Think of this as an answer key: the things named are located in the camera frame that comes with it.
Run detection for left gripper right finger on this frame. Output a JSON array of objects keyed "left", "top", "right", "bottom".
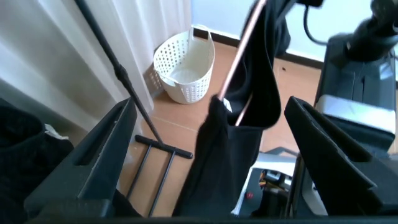
[{"left": 284, "top": 96, "right": 398, "bottom": 216}]

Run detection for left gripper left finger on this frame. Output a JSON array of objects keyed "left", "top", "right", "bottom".
[{"left": 24, "top": 96, "right": 137, "bottom": 218}]

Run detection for black shorts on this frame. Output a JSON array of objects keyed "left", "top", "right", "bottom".
[{"left": 0, "top": 98, "right": 142, "bottom": 224}]

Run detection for black garment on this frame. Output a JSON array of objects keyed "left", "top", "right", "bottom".
[{"left": 172, "top": 0, "right": 292, "bottom": 218}]

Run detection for pink clothes hanger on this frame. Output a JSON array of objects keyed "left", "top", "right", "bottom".
[{"left": 216, "top": 0, "right": 268, "bottom": 128}]

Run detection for black clothes rack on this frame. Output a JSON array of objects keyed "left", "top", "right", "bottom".
[{"left": 73, "top": 0, "right": 194, "bottom": 218}]

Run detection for white laundry basket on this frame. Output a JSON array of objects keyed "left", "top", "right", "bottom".
[{"left": 152, "top": 24, "right": 216, "bottom": 105}]

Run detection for beige curtain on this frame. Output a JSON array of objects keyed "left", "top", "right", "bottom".
[{"left": 0, "top": 0, "right": 193, "bottom": 133}]

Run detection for black cable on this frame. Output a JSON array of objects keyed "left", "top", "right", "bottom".
[{"left": 302, "top": 5, "right": 329, "bottom": 47}]

